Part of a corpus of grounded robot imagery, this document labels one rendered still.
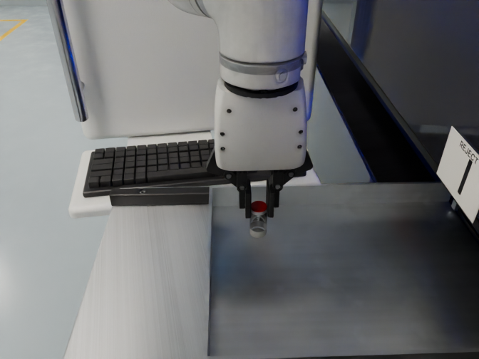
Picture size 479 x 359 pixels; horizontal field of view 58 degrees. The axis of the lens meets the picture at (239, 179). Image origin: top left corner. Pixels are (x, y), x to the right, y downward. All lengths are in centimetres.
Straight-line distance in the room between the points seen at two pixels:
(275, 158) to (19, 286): 150
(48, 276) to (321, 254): 143
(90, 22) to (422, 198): 63
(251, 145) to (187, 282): 18
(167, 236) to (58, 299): 121
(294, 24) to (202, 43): 49
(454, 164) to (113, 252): 40
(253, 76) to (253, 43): 3
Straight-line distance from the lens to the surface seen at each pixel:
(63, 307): 173
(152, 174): 78
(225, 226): 58
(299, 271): 53
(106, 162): 84
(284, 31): 40
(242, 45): 40
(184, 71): 89
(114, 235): 59
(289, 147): 47
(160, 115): 93
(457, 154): 49
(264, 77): 41
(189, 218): 60
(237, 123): 45
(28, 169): 252
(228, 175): 50
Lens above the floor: 127
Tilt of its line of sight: 35 degrees down
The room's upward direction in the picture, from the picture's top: straight up
